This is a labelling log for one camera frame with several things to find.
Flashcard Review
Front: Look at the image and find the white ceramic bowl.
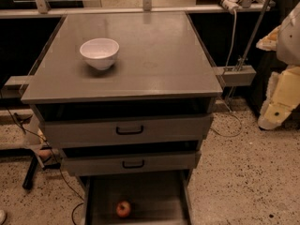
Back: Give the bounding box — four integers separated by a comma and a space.
80, 38, 119, 70

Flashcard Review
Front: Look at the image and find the grey drawer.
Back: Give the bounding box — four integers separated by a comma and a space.
82, 171, 193, 225
63, 151, 201, 176
39, 114, 213, 148

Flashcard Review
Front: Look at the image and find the white power cable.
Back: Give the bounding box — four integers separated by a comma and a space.
209, 7, 244, 139

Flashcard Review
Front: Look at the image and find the grey bracket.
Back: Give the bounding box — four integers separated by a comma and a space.
1, 75, 33, 98
213, 66, 256, 87

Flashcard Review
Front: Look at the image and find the grey drawer cabinet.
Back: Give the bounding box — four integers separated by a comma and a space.
20, 10, 224, 225

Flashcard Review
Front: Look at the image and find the black floor cable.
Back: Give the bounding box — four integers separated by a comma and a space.
0, 91, 85, 225

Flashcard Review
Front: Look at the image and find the metal diagonal rod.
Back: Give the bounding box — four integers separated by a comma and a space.
224, 0, 278, 102

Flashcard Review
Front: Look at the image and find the grey left side bracket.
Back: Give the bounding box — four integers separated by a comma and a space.
1, 75, 33, 98

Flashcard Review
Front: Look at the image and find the grey bottom drawer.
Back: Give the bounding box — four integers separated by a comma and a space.
82, 171, 193, 225

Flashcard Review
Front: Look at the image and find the red apple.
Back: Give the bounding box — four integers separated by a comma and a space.
115, 201, 131, 218

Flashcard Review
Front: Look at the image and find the grey back rail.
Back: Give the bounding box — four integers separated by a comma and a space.
0, 2, 277, 20

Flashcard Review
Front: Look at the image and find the grey middle drawer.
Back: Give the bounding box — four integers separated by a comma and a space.
63, 151, 201, 176

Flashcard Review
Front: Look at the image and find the grey right side bracket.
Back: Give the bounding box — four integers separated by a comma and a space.
213, 66, 256, 87

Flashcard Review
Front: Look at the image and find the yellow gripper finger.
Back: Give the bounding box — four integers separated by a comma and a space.
256, 26, 280, 52
258, 67, 300, 130

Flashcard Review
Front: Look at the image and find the black metal floor leg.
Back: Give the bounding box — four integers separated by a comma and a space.
22, 156, 38, 190

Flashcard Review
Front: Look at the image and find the grey top drawer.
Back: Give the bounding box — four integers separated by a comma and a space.
39, 114, 213, 148

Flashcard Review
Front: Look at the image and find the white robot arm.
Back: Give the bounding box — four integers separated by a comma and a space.
256, 3, 300, 130

